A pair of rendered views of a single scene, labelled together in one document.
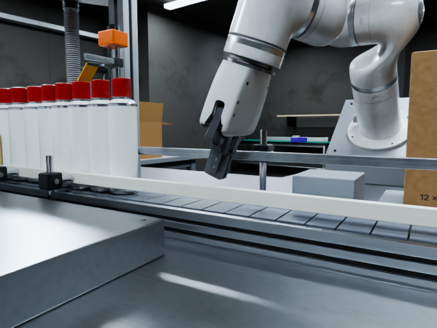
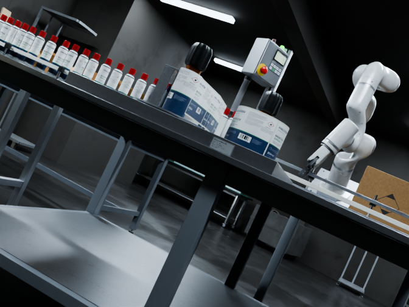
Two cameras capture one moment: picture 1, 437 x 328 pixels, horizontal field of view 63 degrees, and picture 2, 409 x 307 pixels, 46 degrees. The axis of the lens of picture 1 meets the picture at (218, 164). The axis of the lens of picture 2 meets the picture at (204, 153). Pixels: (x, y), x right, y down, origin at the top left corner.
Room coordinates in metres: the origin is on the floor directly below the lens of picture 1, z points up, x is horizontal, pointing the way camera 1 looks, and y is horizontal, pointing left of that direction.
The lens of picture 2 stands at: (-1.50, 0.98, 0.76)
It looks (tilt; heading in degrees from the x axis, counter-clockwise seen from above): 2 degrees up; 346
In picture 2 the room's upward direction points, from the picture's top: 25 degrees clockwise
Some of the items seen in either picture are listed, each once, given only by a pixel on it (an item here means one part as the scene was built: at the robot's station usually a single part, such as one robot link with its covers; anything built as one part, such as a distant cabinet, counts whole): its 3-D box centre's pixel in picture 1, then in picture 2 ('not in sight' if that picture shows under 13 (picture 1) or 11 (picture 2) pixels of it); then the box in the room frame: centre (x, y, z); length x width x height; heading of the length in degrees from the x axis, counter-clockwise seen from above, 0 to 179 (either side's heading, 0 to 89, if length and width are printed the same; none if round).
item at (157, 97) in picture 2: not in sight; (170, 97); (0.84, 0.66, 1.01); 0.14 x 0.13 x 0.26; 59
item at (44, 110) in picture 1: (52, 135); (228, 131); (0.76, 0.35, 0.98); 0.05 x 0.05 x 0.20
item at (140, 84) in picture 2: not in sight; (137, 92); (1.03, 0.80, 0.98); 0.05 x 0.05 x 0.20
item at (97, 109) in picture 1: (102, 135); not in sight; (0.68, 0.22, 0.98); 0.05 x 0.05 x 0.20
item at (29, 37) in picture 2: not in sight; (26, 44); (1.40, 1.44, 0.98); 0.05 x 0.05 x 0.20
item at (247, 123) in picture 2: not in sight; (255, 135); (0.17, 0.42, 0.95); 0.20 x 0.20 x 0.14
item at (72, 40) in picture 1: (72, 49); (240, 95); (0.87, 0.34, 1.18); 0.04 x 0.04 x 0.21
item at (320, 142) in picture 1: (281, 153); (190, 186); (7.62, -1.35, 0.39); 2.27 x 0.86 x 0.78; 52
